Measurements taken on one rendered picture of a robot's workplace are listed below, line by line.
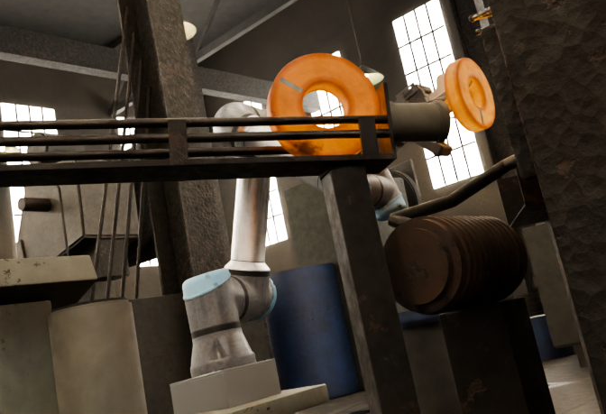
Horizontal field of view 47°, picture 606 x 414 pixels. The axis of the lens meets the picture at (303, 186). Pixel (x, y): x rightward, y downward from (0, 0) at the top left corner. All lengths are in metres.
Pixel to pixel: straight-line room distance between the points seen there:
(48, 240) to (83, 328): 5.78
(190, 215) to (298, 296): 1.01
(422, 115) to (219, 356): 0.84
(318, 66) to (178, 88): 3.48
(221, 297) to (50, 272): 0.54
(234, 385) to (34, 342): 0.53
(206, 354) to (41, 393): 0.51
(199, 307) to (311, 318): 3.09
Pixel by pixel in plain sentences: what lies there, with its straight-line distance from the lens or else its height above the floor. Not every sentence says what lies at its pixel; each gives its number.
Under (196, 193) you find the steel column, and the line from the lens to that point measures 4.20.
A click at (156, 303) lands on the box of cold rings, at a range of 4.17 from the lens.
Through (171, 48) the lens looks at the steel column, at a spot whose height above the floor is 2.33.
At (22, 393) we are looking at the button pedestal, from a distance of 1.16.
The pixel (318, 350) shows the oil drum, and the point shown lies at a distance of 4.66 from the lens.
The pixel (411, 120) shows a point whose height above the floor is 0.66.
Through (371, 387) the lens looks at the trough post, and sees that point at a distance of 0.89.
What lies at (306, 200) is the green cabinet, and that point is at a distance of 4.98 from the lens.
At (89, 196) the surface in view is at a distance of 6.50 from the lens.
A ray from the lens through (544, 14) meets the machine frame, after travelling 0.81.
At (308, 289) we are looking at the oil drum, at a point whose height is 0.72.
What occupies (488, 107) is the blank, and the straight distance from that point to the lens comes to 1.49.
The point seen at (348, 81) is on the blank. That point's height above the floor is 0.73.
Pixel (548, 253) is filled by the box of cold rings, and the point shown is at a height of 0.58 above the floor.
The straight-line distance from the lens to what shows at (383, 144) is 0.95.
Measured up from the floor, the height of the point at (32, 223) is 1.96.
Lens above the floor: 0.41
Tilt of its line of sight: 12 degrees up
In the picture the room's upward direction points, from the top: 12 degrees counter-clockwise
